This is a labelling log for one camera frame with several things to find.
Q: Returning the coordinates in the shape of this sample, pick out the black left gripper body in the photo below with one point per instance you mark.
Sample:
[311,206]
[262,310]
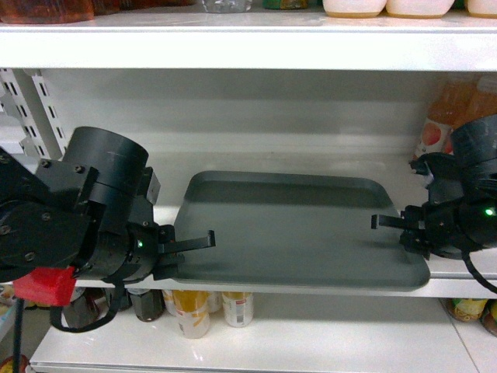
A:
[124,244]

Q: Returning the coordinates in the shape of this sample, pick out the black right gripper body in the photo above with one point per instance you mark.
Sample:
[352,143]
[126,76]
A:
[452,224]

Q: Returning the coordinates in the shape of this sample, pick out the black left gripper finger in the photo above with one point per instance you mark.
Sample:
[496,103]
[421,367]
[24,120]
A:
[167,266]
[191,244]

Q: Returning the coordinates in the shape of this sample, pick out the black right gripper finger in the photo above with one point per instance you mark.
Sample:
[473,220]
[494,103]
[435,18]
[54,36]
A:
[381,220]

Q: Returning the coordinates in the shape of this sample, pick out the grey rectangular serving tray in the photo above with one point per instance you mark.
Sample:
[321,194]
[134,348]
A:
[293,230]

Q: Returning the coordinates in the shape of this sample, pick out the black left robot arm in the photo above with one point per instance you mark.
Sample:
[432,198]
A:
[44,215]

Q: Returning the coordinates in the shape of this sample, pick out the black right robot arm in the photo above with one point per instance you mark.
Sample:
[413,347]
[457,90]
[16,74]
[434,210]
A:
[471,166]

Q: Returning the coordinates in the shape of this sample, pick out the red block on left arm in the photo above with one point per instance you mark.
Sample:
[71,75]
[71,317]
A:
[48,286]

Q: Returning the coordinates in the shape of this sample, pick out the dark drink bottle right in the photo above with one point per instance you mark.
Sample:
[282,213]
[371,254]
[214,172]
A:
[148,304]

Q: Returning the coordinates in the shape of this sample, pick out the dark drink bottle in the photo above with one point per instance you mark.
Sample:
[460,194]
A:
[83,309]
[148,304]

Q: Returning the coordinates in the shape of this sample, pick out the white middle shelf board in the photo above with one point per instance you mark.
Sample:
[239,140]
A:
[440,285]

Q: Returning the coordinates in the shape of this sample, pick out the white shelf board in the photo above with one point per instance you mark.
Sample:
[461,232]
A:
[271,345]
[178,38]
[440,285]

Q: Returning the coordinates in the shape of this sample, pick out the white barcode can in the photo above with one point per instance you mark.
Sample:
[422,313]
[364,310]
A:
[238,308]

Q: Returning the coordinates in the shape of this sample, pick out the dark drink bottle left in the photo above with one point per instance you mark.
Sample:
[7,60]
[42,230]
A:
[83,309]

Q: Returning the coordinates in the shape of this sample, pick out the orange juice bottle back left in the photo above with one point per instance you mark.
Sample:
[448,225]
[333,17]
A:
[444,111]

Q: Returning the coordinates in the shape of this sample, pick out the orange juice bottle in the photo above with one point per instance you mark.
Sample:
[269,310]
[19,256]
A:
[444,111]
[481,101]

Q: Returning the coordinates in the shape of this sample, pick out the yellow green jar lower right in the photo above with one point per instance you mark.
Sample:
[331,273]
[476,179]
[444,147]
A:
[465,309]

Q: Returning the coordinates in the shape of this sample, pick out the white lower shelf board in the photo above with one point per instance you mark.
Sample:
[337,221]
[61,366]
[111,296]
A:
[271,345]

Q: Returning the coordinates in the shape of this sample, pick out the orange juice bottle middle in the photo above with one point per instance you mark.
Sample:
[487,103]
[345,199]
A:
[481,101]

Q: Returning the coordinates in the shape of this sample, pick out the white slotted shelf upright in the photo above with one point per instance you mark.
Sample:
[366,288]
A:
[25,98]

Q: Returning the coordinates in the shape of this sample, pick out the white upper shelf board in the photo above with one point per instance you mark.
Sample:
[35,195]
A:
[178,38]

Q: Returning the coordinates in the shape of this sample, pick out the white cup middle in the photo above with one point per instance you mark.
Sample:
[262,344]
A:
[418,9]

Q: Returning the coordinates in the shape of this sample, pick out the white cup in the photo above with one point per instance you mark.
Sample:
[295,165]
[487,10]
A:
[418,9]
[353,8]
[482,8]

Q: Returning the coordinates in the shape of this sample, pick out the white cup right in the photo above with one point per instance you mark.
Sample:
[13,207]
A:
[482,8]

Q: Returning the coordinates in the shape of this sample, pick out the white cup left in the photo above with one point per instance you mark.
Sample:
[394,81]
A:
[353,8]

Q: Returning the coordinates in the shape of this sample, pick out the clear plastic bottle top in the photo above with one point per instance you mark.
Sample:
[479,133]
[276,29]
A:
[226,6]

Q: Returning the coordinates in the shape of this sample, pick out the brown container top left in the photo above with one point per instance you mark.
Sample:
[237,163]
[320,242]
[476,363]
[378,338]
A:
[45,12]

